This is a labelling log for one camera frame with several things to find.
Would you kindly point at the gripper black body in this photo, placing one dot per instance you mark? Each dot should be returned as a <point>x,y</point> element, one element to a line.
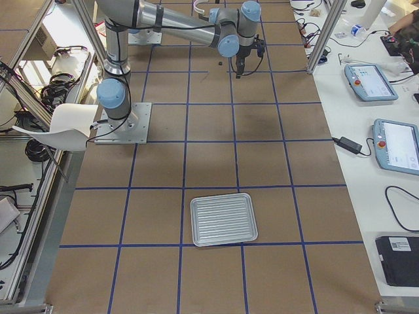
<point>242,54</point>

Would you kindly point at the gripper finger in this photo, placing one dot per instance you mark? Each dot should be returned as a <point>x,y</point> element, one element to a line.
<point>240,67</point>

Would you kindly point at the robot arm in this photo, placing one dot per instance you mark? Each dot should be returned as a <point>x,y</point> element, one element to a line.
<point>231,31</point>

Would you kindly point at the silver ribbed metal tray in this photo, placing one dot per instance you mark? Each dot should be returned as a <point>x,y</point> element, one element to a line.
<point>223,219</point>

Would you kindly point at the white curved plastic part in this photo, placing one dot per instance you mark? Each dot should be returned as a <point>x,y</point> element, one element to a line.
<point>196,6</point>

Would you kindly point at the teach pendant far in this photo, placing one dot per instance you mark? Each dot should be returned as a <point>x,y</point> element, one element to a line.
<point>369,83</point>

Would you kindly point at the teach pendant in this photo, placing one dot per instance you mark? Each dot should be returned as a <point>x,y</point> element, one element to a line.
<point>396,146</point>
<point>369,83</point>

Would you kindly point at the black power adapter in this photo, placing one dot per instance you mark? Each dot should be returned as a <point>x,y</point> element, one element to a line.
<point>348,144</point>

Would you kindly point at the person at desk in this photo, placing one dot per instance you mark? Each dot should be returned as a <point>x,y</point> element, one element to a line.
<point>405,32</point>

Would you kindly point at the teach pendant near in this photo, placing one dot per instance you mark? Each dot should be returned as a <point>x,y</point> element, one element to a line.
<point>396,146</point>

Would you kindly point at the white plastic chair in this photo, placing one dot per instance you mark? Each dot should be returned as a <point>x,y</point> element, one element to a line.
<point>69,127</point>

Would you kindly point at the black box device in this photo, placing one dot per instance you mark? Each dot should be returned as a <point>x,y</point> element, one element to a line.
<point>399,259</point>

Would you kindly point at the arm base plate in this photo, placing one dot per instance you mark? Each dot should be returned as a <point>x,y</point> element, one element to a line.
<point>143,37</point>
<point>134,129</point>

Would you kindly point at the aluminium frame post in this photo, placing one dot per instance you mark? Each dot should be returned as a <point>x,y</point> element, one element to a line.
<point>325,34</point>

